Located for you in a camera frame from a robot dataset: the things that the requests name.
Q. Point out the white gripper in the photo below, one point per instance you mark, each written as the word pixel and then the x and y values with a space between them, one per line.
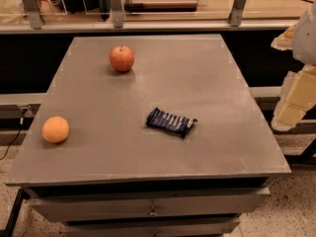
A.
pixel 305 39

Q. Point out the red apple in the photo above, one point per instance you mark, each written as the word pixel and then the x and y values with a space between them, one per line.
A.
pixel 121 58

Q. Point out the blue snack bar wrapper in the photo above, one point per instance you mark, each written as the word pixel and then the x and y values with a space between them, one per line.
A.
pixel 170 123

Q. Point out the grey drawer cabinet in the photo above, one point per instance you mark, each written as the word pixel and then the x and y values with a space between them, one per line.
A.
pixel 111 150

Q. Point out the orange fruit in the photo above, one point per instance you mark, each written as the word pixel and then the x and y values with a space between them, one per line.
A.
pixel 55 129

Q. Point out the metal railing post right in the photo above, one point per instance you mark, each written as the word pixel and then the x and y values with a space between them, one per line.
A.
pixel 236 14

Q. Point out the metal railing post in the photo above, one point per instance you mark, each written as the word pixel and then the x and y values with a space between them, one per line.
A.
pixel 33 13
pixel 236 14
pixel 117 13

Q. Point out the lower drawer with handle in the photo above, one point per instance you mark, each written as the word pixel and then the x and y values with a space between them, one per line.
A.
pixel 192 227

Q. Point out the drawer with handle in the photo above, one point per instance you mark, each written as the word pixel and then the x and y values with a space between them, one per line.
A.
pixel 192 227
pixel 149 205

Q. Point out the metal railing post middle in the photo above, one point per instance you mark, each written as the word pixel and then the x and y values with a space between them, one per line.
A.
pixel 117 13

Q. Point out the upper drawer with handle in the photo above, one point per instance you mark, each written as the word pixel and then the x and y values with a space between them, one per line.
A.
pixel 149 205

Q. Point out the metal railing post left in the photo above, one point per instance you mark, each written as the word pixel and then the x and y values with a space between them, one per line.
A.
pixel 33 13

